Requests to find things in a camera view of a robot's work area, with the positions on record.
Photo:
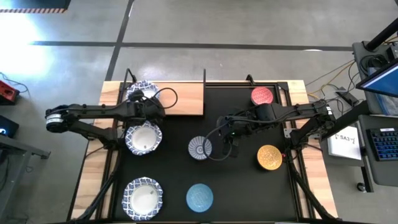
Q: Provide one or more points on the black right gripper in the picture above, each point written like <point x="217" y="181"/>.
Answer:
<point x="239" y="126"/>

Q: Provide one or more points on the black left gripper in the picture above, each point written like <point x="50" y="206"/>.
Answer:
<point x="150" y="111"/>

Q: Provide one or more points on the blue white patterned plate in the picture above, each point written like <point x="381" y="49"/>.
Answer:
<point x="143" y="140"/>
<point x="151" y="86"/>
<point x="142" y="200"/>

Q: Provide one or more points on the blue white fine-patterned bowl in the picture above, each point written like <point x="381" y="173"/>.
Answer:
<point x="196" y="146"/>

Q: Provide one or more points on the dark blue bowl yellow inside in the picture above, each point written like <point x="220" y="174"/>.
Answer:
<point x="269" y="157"/>

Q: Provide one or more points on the red wave-patterned bowl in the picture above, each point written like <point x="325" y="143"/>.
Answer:
<point x="262" y="95"/>

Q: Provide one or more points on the orange bowl light-blue inside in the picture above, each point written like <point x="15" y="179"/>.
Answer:
<point x="199" y="198"/>

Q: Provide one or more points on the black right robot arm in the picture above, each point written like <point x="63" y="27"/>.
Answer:
<point x="298" y="110"/>

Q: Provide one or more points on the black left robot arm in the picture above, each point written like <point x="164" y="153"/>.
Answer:
<point x="93" y="109"/>

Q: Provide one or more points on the white paper sign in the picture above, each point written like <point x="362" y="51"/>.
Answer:
<point x="345" y="146"/>

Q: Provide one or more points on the black power strip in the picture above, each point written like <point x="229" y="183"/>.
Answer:
<point x="346" y="97"/>

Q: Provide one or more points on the black caster wheel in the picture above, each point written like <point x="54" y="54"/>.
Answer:
<point x="361" y="187"/>

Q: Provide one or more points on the grey side table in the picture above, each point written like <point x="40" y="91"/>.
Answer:
<point x="18" y="146"/>

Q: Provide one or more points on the black device with blue light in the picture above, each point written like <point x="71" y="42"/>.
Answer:
<point x="9" y="124"/>

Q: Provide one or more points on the red box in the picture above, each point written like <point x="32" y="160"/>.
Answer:
<point x="7" y="91"/>

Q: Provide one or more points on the black keyboard with blue backlight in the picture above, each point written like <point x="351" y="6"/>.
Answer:
<point x="385" y="144"/>

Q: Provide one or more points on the grey equipment cart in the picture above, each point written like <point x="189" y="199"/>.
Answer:
<point x="388" y="174"/>

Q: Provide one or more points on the black platform with hazard stripes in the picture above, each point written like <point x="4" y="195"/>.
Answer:
<point x="31" y="3"/>

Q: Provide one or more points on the computer monitor with blue screen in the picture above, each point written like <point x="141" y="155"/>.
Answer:
<point x="382" y="81"/>

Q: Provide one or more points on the black pole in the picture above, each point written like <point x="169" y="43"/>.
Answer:
<point x="382" y="35"/>

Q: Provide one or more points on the black aluminium table frame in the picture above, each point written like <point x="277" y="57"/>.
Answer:
<point x="287" y="93"/>

